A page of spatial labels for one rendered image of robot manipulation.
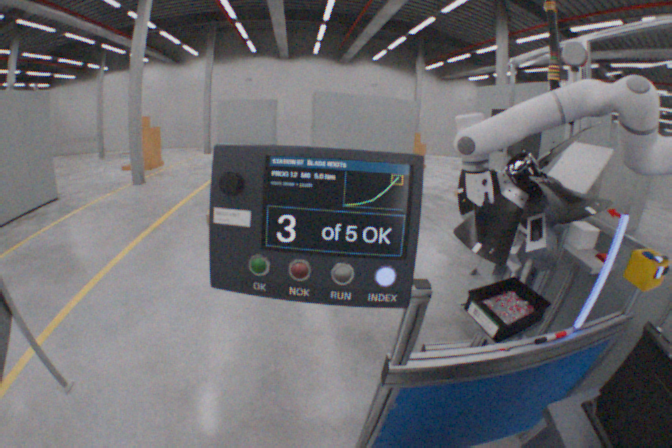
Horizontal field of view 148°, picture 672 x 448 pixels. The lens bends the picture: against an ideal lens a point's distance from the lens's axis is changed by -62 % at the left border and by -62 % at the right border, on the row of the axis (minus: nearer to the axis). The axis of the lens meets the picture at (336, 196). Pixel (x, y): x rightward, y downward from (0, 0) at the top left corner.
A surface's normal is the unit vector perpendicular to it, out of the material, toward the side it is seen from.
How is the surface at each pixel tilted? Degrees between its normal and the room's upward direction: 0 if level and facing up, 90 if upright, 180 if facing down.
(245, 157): 75
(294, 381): 0
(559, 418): 0
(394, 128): 90
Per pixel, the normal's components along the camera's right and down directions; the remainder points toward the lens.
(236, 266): -0.04, 0.02
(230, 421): 0.05, -0.96
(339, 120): 0.15, 0.29
